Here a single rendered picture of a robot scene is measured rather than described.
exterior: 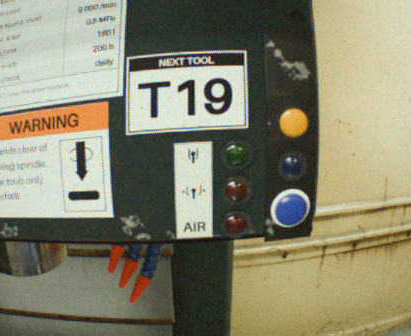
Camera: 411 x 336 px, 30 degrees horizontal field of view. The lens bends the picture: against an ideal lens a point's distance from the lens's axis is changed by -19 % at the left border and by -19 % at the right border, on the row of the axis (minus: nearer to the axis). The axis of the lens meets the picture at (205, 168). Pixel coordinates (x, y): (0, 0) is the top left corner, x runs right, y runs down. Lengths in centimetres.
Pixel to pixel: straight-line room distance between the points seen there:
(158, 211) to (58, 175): 10
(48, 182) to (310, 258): 135
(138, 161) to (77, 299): 86
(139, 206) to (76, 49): 16
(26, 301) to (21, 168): 87
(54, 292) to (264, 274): 66
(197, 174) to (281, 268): 130
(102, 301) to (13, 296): 21
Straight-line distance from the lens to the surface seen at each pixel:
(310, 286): 210
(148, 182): 76
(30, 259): 95
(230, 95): 74
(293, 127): 75
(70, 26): 71
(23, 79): 72
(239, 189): 76
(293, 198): 77
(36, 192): 76
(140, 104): 73
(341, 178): 197
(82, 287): 157
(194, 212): 77
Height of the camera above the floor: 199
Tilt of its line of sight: 24 degrees down
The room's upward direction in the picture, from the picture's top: 1 degrees counter-clockwise
